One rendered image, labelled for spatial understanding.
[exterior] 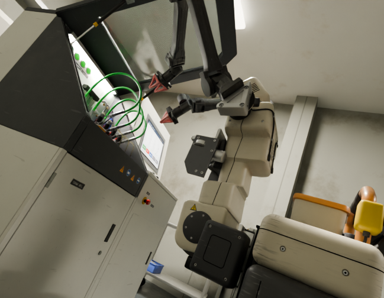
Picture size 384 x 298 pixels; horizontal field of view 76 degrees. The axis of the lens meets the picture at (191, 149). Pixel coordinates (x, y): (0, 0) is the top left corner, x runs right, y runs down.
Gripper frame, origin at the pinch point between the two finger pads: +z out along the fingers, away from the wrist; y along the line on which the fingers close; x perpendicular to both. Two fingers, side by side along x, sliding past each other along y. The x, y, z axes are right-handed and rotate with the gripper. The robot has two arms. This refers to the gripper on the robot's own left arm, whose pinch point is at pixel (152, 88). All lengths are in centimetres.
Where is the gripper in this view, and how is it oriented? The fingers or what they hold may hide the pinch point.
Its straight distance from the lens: 144.4
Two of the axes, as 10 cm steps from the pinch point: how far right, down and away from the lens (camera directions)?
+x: 4.1, 7.9, -4.5
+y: -4.6, -2.5, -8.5
